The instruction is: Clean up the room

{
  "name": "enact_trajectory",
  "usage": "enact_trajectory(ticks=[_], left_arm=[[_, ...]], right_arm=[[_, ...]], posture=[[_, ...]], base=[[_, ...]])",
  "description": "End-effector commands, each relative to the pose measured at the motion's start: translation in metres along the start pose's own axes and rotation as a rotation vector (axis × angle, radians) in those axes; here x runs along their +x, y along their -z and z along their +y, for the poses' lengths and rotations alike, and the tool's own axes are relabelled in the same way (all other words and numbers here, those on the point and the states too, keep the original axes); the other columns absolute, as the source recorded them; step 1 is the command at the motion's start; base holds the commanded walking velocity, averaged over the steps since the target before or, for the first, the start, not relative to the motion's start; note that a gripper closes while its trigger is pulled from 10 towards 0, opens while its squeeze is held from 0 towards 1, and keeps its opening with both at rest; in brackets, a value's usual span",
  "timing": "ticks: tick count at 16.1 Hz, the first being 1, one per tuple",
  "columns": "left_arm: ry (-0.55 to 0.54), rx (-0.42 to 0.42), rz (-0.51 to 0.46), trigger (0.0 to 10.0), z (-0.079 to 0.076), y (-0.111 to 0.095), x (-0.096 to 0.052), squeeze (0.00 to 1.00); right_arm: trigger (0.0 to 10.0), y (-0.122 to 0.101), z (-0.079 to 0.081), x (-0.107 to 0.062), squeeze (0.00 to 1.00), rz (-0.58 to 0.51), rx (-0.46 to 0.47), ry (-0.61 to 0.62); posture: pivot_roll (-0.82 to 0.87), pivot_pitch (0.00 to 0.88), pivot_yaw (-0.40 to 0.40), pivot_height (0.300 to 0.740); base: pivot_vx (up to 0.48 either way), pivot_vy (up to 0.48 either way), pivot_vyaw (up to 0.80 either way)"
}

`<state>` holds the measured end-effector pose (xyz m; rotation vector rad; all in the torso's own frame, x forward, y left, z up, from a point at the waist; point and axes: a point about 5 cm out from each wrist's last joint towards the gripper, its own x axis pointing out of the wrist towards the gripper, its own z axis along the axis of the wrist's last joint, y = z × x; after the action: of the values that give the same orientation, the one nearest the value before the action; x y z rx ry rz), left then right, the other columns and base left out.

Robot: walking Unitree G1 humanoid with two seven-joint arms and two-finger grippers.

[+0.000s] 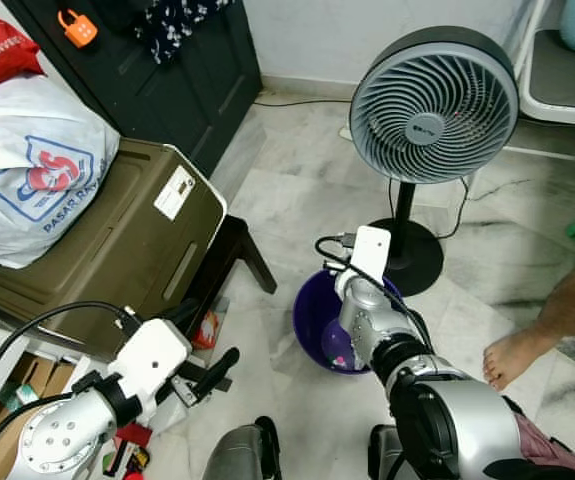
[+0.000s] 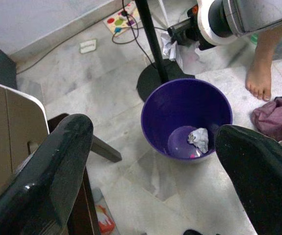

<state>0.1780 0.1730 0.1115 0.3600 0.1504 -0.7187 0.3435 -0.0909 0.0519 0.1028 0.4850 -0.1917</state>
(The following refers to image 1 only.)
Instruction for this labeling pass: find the small red packet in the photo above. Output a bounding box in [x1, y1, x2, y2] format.
[192, 310, 218, 349]

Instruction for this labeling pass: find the grey robot left leg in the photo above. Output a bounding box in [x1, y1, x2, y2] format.
[202, 418, 283, 480]

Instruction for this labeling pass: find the grey robot leg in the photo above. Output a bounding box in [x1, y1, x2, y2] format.
[367, 425, 408, 480]
[202, 418, 283, 480]

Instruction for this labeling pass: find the purple plastic basin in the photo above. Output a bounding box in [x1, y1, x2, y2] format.
[293, 268, 408, 374]

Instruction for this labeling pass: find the black low bench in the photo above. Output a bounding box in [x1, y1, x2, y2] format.
[182, 215, 278, 341]

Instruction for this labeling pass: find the olive brown storage box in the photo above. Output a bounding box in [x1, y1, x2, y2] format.
[0, 138, 228, 351]

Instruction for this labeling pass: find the brown cardboard box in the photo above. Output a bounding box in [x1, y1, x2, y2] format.
[0, 350, 68, 480]

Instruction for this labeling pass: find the grey robot right leg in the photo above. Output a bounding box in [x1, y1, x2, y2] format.
[367, 425, 408, 480]

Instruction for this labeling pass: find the person's bare leg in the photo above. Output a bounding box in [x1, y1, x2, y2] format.
[482, 265, 575, 391]

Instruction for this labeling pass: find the white printed plastic bag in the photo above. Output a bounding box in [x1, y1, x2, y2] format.
[0, 75, 121, 273]

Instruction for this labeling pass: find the black cabinet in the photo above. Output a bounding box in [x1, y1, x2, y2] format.
[7, 0, 263, 176]

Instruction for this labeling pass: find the dark floral cloth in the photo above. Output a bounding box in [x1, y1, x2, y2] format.
[132, 0, 236, 63]

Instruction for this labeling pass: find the white plastic rack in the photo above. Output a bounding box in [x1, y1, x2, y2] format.
[517, 0, 575, 131]

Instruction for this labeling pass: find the orange padlock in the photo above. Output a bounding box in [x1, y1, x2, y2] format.
[57, 8, 98, 48]

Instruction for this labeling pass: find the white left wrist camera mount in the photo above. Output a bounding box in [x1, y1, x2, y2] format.
[115, 320, 193, 401]

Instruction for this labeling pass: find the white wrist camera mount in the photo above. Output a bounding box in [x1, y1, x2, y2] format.
[351, 226, 392, 283]
[115, 320, 193, 401]

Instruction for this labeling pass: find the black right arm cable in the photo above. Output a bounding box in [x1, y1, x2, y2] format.
[315, 235, 433, 351]

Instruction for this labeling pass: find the long black left arm cable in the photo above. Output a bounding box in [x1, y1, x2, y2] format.
[0, 298, 136, 421]

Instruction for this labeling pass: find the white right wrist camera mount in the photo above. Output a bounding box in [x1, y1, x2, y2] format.
[351, 226, 392, 283]

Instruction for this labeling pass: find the short black left arm cable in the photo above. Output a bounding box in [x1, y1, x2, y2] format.
[0, 393, 78, 479]

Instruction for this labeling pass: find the black fan power cord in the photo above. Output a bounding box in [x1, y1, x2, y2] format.
[435, 175, 474, 241]

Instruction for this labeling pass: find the grey pedestal fan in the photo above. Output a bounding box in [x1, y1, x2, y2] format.
[350, 27, 520, 297]

